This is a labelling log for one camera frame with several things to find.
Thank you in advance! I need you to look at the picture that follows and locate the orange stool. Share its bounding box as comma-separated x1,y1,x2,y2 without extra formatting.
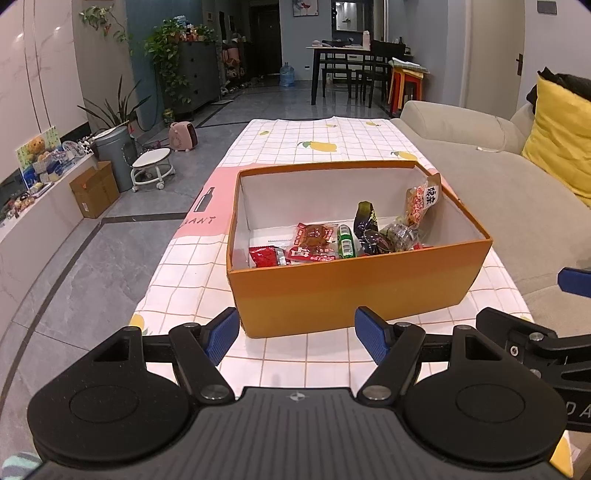
388,65,428,117

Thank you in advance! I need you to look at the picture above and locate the dark cloth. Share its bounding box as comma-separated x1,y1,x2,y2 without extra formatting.
526,67,591,105

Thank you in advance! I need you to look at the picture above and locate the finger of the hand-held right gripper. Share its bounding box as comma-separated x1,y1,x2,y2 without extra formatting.
475,307,561,372
557,267,591,299

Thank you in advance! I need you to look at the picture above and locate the brown cardboard carton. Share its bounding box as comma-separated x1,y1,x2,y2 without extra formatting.
69,161,121,219

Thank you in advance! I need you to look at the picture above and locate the black dining chair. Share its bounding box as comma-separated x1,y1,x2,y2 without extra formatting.
355,41,408,110

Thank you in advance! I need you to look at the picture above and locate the dark grey cabinet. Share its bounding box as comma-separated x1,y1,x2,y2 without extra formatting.
175,41,221,117

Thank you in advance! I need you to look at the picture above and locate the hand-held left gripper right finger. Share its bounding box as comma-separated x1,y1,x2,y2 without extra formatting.
354,306,511,403

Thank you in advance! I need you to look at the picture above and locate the white wheeled stool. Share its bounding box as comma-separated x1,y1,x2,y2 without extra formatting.
130,148,177,193

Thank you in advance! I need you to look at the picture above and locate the long-leaf potted plant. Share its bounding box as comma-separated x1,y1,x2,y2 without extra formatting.
78,78,153,136

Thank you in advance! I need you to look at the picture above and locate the grey trash bin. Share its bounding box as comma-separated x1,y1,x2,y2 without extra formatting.
92,126,139,193

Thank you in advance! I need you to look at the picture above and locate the hanging green plant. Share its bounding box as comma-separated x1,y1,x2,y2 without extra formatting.
81,6,133,45

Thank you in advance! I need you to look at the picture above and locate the yellow cushion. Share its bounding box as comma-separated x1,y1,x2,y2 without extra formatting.
521,74,591,208

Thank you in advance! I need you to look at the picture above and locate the orange cardboard box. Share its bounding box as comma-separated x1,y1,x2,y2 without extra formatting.
226,160,493,340

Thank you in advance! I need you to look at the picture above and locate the green tube snack packet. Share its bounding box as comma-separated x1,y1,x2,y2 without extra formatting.
337,224,356,260

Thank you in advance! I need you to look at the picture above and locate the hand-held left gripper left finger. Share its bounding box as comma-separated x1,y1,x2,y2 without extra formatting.
90,307,241,403

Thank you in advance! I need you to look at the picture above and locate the pink heater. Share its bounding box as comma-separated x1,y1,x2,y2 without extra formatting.
168,121,198,153

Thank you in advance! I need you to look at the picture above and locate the large red snack packet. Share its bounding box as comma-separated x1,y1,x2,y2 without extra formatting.
249,246,288,269

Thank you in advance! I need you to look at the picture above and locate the dark dining table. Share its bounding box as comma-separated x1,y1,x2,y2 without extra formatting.
305,44,375,107

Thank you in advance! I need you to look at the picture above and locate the low white shelf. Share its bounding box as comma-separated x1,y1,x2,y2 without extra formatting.
0,152,100,259

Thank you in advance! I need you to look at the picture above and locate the teal striped cloth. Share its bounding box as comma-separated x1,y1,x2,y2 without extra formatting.
0,452,43,480

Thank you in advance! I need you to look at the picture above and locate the teddy bear picture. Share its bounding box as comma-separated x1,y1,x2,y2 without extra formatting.
16,127,62,186

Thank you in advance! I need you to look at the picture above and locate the peanut snack packet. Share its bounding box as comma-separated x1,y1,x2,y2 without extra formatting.
405,173,443,228

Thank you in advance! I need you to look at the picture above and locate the translucent green snack packet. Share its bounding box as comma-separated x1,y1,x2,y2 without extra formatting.
382,222,424,253

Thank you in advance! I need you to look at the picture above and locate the leafy trailing plant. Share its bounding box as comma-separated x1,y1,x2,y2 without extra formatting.
143,18,197,108

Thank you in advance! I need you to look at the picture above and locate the beige sofa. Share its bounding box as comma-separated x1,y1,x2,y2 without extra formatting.
390,99,591,370

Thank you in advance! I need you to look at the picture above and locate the red and brown snack packet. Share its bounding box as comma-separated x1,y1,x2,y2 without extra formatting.
286,222,338,264

